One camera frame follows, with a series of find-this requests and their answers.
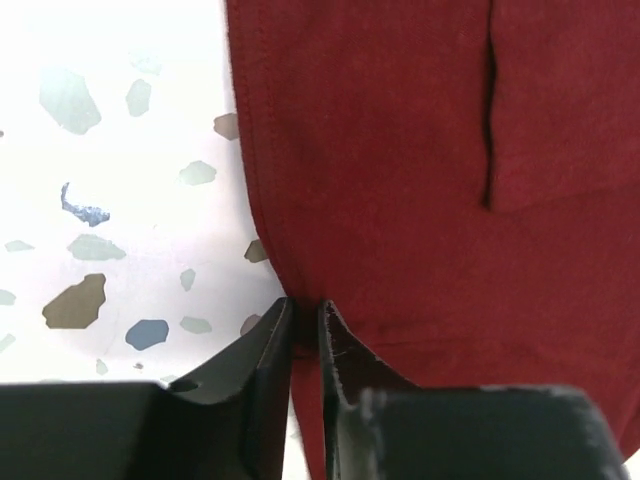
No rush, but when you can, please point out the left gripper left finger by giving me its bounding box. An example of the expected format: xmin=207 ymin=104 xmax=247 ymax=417
xmin=168 ymin=298 xmax=293 ymax=479

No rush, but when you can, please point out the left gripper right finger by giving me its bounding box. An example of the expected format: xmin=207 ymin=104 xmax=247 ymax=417
xmin=318 ymin=301 xmax=421 ymax=479

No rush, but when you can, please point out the dark red t shirt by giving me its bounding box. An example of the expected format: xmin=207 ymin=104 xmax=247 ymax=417
xmin=227 ymin=1 xmax=639 ymax=479

